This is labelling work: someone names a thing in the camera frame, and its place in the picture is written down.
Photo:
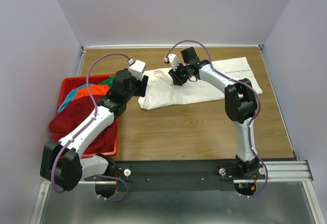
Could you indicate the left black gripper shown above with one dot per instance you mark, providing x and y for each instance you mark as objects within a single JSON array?
[{"x": 142, "y": 88}]

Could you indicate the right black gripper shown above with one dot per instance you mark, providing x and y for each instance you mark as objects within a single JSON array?
[{"x": 177, "y": 81}]

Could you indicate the white t shirt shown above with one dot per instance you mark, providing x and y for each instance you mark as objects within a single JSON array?
[{"x": 161, "y": 91}]

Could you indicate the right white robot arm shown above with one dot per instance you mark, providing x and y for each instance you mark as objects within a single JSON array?
[{"x": 241, "y": 102}]

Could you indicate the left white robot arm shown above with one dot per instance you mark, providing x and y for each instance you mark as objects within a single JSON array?
[{"x": 62, "y": 163}]

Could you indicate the green t shirt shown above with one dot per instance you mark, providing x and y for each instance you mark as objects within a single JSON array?
[{"x": 108, "y": 81}]

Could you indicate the orange t shirt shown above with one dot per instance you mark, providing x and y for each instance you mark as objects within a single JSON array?
[{"x": 96, "y": 90}]

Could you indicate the teal t shirt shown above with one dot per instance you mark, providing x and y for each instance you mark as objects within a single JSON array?
[{"x": 68, "y": 99}]

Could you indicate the red plastic bin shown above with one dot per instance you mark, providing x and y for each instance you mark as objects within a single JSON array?
[{"x": 72, "y": 83}]

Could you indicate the dark red t shirt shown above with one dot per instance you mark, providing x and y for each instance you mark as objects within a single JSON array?
[{"x": 74, "y": 114}]

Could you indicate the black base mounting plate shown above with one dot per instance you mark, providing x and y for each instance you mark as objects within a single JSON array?
[{"x": 184, "y": 175}]

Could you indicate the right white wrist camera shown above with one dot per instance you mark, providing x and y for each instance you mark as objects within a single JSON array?
[{"x": 173, "y": 60}]

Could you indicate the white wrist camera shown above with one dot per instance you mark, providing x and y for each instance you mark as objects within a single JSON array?
[
  {"x": 173, "y": 60},
  {"x": 137, "y": 68}
]

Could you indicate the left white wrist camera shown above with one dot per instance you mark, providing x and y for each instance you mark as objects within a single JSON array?
[{"x": 137, "y": 68}]

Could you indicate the aluminium frame rail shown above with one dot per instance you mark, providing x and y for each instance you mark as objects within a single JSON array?
[{"x": 284, "y": 196}]

